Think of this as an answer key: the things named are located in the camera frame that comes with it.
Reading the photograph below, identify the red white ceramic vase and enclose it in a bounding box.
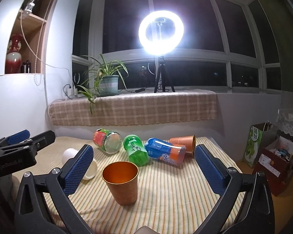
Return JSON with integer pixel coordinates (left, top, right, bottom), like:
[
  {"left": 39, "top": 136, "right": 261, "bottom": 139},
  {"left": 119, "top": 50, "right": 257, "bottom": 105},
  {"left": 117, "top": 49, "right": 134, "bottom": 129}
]
[{"left": 5, "top": 34, "right": 23, "bottom": 74}]

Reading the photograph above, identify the brown plaid blanket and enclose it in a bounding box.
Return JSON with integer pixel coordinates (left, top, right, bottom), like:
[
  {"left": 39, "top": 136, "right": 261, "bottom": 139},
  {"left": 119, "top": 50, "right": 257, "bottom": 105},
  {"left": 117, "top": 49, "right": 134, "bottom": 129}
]
[{"left": 48, "top": 90, "right": 217, "bottom": 126}]

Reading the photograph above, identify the white ring light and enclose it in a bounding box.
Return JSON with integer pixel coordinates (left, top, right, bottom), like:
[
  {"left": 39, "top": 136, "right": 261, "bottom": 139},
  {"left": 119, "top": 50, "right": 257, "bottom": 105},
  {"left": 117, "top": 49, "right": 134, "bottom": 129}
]
[{"left": 138, "top": 10, "right": 184, "bottom": 56}]

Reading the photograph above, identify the white hanging cable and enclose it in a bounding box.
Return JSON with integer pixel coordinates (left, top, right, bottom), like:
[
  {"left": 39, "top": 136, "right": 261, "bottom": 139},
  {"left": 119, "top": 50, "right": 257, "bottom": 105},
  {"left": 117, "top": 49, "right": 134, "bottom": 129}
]
[{"left": 19, "top": 0, "right": 71, "bottom": 88}]

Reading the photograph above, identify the red cardboard box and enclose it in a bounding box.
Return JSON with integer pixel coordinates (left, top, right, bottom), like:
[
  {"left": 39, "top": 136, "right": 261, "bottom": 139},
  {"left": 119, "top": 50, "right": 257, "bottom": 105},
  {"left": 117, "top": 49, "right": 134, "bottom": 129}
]
[{"left": 252, "top": 136, "right": 293, "bottom": 196}]

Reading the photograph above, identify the green plastic bottle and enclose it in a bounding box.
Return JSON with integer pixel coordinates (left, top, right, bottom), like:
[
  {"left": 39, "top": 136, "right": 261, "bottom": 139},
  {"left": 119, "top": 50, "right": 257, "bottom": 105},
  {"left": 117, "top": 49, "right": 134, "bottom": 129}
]
[{"left": 123, "top": 134, "right": 149, "bottom": 167}]

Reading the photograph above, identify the wooden wall shelf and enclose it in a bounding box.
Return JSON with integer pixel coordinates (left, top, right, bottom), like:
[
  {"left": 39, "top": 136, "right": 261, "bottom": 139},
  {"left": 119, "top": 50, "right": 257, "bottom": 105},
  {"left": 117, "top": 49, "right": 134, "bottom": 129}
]
[{"left": 10, "top": 0, "right": 56, "bottom": 74}]

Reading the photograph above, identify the green white paper bag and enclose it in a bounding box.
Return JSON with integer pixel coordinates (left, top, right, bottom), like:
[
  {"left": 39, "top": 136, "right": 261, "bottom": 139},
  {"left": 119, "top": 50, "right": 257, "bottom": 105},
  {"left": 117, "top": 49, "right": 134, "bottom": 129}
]
[{"left": 243, "top": 121, "right": 278, "bottom": 168}]

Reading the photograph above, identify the white plastic cup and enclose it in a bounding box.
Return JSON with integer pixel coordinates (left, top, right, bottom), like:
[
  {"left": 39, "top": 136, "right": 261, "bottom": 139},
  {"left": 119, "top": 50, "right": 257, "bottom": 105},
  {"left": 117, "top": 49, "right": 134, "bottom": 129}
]
[{"left": 62, "top": 148, "right": 98, "bottom": 180}]

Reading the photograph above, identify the orange patterned paper cup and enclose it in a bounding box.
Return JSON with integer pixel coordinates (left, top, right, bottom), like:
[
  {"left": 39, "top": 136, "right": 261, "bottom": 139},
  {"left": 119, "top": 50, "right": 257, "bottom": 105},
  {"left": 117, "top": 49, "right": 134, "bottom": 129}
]
[{"left": 102, "top": 161, "right": 139, "bottom": 206}]

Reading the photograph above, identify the plain orange paper cup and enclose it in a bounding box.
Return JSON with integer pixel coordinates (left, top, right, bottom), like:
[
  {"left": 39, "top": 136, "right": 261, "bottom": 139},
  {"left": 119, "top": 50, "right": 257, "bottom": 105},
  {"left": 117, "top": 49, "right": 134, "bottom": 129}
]
[{"left": 169, "top": 135, "right": 196, "bottom": 155}]

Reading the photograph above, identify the white lace cloth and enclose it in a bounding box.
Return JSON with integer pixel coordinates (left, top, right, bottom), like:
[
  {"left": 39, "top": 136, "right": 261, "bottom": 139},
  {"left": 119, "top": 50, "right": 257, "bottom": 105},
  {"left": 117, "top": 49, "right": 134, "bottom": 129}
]
[{"left": 276, "top": 109, "right": 293, "bottom": 136}]

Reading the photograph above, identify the grapefruit label clear bottle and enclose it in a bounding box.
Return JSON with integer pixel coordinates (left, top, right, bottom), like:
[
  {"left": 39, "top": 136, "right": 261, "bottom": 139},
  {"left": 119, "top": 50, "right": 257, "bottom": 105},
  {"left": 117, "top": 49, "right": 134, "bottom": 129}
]
[{"left": 92, "top": 128, "right": 122, "bottom": 154}]

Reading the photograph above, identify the black light tripod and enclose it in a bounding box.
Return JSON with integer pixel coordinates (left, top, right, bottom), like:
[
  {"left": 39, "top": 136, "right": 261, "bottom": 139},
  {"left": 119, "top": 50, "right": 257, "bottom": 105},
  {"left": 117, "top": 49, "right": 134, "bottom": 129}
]
[{"left": 153, "top": 56, "right": 175, "bottom": 93}]

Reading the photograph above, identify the white power strip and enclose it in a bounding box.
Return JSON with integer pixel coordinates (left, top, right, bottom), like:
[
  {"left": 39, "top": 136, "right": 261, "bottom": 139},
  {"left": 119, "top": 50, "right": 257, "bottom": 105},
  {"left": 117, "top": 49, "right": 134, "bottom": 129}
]
[{"left": 65, "top": 86, "right": 78, "bottom": 99}]

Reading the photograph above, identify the potted spider plant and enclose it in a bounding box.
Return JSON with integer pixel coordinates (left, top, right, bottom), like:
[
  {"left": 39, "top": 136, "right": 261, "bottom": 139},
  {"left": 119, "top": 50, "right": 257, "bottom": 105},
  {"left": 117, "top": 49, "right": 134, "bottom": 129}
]
[{"left": 78, "top": 54, "right": 129, "bottom": 114}]

